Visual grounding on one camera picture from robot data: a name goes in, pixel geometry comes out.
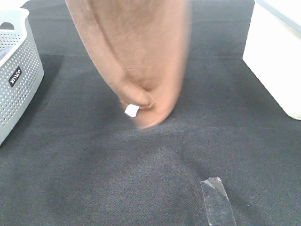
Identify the white plastic bin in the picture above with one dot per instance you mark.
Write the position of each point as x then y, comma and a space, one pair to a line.
273, 51

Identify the clear tape strip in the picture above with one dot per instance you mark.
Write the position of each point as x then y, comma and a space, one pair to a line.
218, 208

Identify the grey perforated laundry basket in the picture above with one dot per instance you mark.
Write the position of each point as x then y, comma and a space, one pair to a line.
21, 70

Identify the brown microfibre towel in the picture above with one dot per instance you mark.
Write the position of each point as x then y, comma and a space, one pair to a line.
140, 49

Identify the blue white cloth in basket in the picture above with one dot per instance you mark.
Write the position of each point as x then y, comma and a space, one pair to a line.
4, 51

